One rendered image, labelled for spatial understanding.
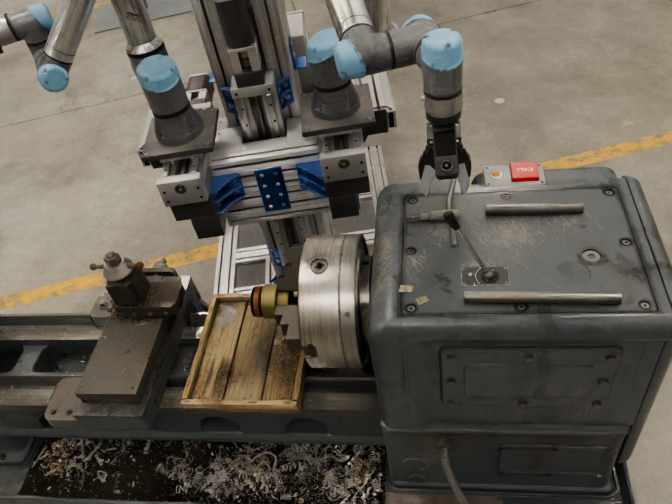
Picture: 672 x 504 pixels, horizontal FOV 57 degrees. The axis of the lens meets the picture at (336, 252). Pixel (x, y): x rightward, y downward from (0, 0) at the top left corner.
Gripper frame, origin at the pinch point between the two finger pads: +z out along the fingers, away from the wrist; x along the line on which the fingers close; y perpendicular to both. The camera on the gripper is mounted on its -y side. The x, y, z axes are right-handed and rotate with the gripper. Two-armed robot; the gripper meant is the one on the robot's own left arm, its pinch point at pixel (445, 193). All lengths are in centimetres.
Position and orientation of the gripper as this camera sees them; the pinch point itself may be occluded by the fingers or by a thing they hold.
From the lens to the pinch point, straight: 137.7
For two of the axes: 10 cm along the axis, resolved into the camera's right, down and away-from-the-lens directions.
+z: 1.4, 7.0, 7.1
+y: 1.0, -7.2, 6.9
